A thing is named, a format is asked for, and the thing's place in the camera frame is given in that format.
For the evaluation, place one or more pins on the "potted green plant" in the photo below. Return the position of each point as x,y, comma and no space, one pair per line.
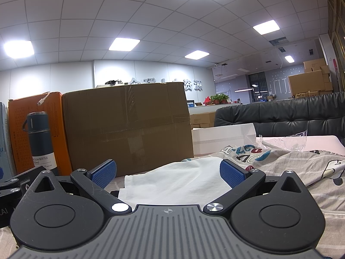
219,98

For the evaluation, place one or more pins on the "low cardboard boxes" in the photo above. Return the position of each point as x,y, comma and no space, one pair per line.
202,120

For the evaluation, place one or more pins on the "clear plastic bag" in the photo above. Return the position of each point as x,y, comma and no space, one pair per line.
291,141

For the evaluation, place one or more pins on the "stack of cardboard boxes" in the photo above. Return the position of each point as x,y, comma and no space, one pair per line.
307,82

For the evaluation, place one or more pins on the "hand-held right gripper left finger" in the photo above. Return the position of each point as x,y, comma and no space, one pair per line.
103,174

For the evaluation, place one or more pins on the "small ceiling light panel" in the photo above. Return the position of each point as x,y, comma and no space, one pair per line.
289,58

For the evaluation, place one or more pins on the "wooden glass door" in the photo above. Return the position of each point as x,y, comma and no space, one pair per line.
337,32

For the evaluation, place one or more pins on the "white reception counter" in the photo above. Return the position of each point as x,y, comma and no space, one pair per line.
204,108

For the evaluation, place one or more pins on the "orange box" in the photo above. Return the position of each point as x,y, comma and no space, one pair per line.
55,129

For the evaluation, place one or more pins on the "white shirt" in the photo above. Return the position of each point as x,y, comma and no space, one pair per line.
178,180

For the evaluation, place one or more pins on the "black leather sofa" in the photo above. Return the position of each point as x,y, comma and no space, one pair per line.
283,116

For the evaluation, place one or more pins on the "dark blue vacuum bottle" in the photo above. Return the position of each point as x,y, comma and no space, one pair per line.
40,140

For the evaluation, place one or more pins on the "white paper box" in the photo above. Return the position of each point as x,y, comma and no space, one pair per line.
221,140

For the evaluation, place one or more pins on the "light blue box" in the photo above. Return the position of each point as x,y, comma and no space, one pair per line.
4,140

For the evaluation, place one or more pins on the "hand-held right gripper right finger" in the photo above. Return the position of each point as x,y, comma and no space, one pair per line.
231,174

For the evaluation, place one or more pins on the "large brown cardboard box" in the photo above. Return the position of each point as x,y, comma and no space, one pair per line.
126,126

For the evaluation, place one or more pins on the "printed grey striped sheet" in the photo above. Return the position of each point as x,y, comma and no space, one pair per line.
296,164

